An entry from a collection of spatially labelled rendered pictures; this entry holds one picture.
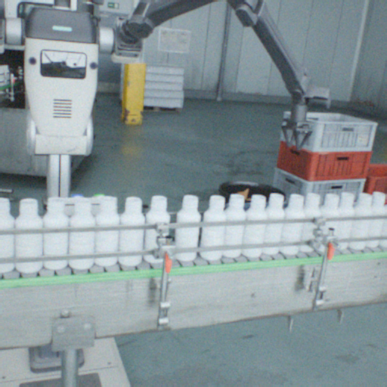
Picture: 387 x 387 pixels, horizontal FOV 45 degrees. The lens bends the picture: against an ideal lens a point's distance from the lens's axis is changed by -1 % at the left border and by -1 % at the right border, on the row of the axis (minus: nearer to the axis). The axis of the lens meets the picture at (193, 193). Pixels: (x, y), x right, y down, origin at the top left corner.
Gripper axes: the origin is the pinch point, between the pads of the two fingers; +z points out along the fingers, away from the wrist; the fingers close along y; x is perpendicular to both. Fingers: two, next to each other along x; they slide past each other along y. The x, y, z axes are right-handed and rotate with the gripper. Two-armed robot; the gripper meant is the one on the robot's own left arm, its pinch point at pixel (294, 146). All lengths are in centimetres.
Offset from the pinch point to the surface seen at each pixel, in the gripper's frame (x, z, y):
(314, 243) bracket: 16.2, 19.2, -41.9
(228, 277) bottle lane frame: 41, 27, -42
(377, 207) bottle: -7.5, 10.9, -37.5
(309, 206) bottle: 16.3, 10.0, -37.1
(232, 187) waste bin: -49, 58, 147
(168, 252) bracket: 61, 16, -49
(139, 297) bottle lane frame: 65, 30, -42
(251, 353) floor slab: -23, 121, 47
